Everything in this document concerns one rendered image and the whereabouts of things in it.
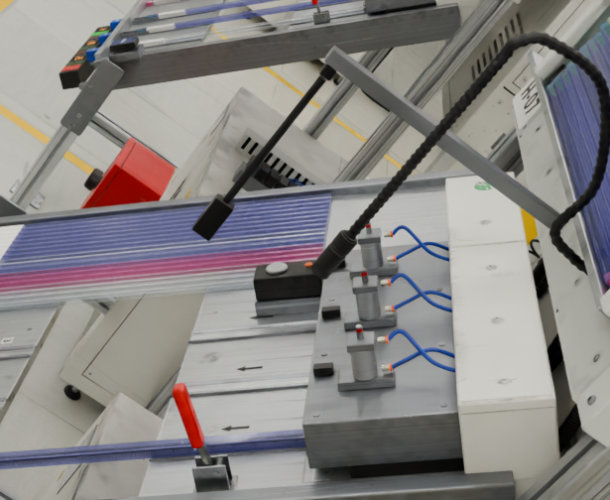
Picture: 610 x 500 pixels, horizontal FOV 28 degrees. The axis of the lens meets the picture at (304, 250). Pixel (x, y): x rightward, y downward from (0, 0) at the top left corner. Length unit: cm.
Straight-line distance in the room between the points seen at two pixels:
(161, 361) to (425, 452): 170
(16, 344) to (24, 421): 131
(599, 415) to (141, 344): 185
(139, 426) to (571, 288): 88
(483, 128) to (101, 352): 96
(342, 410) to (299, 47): 140
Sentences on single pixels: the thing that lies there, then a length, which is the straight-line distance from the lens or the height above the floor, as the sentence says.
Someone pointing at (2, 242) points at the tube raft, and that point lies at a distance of 171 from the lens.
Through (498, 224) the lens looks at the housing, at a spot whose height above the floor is 128.
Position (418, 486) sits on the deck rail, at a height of 117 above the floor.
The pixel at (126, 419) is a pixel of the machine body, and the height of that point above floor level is 62.
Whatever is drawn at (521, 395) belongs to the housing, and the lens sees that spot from 104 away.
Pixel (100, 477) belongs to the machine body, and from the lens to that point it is 173.
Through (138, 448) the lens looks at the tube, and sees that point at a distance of 118.
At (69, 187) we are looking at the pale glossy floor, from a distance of 360.
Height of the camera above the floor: 166
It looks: 23 degrees down
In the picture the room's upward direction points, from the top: 40 degrees clockwise
